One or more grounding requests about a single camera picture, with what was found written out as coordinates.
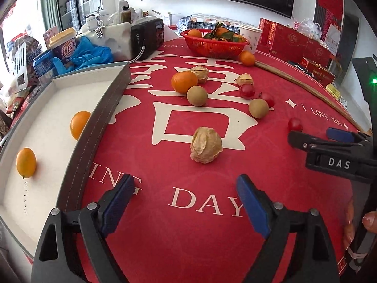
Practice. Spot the yellow carton box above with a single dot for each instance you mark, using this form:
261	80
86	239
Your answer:
333	91

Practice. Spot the white foam box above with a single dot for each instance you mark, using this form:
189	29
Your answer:
117	37

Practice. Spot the white floral paper cup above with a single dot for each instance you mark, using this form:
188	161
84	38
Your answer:
252	34

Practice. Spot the brown longan fruit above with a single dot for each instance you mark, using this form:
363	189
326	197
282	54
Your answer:
197	96
258	108

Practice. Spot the grey white tray box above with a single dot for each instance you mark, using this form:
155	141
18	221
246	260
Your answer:
63	163

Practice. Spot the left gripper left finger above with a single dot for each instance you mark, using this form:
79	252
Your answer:
57	257

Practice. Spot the long wooden back scratcher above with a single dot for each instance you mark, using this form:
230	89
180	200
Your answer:
312	91

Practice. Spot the blue rubber gloves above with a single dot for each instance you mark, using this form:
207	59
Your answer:
85	55

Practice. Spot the blue drink can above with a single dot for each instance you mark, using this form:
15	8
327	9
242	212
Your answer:
44	67

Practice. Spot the red gift box stack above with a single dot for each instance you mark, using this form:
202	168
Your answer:
288	44

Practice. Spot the orange beside basket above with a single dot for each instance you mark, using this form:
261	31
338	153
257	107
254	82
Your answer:
247	58

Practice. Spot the small orange kumquat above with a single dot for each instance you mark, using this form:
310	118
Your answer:
78	122
26	163

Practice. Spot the red plastic fruit basket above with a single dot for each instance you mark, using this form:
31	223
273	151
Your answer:
219	43

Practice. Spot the person right hand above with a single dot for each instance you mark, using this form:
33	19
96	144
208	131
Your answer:
369	222

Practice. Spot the black radio device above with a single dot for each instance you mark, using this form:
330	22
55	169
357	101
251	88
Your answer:
149	34

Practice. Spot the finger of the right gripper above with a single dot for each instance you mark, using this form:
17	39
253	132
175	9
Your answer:
346	136
307	143

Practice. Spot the purple milk tea cup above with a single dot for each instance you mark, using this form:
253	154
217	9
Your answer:
63	45

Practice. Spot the red cherry tomato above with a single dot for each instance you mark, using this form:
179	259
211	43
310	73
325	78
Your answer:
268	98
295	124
247	91

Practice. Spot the large orange mandarin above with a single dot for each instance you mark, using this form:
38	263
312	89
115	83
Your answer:
182	81

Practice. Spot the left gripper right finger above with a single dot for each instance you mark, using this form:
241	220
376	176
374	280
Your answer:
313	257

